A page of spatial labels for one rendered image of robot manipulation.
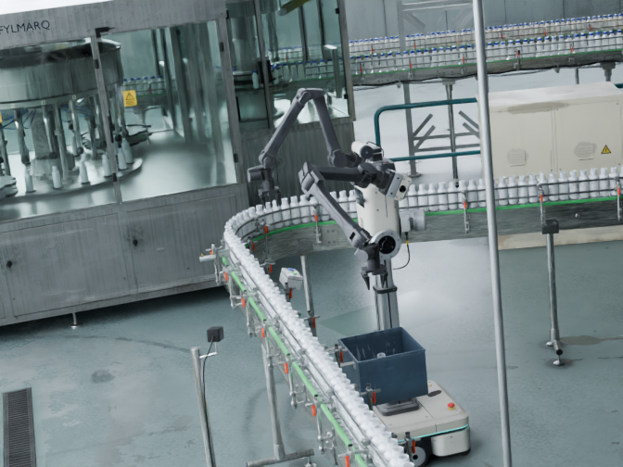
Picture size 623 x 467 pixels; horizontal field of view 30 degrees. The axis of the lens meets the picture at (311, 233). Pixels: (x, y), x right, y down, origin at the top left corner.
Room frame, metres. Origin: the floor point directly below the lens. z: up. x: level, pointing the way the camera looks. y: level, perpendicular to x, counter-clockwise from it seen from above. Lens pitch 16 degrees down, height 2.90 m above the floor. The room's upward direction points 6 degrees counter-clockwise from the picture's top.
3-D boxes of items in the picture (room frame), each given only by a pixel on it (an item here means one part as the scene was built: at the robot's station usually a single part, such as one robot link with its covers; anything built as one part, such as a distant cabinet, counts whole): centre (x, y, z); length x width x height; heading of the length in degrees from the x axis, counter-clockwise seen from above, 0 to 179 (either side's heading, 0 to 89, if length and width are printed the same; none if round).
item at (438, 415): (5.67, -0.34, 0.24); 0.68 x 0.53 x 0.41; 103
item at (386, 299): (5.67, -0.35, 0.74); 0.11 x 0.11 x 0.40; 13
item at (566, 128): (9.19, -2.00, 0.59); 1.10 x 0.62 x 1.18; 85
